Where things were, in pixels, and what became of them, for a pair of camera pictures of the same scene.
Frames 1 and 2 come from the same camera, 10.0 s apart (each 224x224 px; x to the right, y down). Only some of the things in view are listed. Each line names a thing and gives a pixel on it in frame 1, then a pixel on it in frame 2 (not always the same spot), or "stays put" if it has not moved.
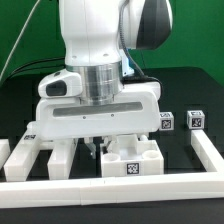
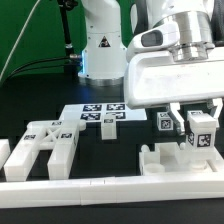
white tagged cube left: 166,121 stays put
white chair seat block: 129,156 -> 170,158
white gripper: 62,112 -> 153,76
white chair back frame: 24,155 stays put
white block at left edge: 5,150 stays put
